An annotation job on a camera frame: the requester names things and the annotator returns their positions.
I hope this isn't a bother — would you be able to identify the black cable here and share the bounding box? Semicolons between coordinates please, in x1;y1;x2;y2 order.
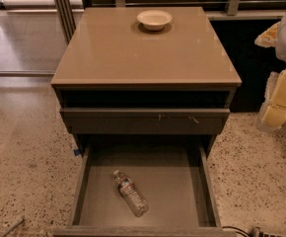
221;225;251;237

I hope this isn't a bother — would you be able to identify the blue tape piece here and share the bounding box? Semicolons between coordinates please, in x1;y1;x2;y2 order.
73;149;81;156

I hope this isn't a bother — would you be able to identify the clear plastic water bottle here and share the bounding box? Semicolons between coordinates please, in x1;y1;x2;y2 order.
113;170;149;217

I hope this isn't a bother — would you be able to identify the grey drawer cabinet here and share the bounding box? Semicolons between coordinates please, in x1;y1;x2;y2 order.
50;6;243;237

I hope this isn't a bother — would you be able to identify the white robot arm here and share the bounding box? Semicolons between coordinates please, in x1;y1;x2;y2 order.
254;14;286;132

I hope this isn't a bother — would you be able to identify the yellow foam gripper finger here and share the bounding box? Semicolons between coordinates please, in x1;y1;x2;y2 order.
261;69;286;127
254;22;279;48

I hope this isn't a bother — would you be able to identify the white paper bowl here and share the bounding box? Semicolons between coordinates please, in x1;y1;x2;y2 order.
137;10;172;31

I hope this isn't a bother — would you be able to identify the grey metal rod on floor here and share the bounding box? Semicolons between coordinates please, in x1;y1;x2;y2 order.
0;217;25;237

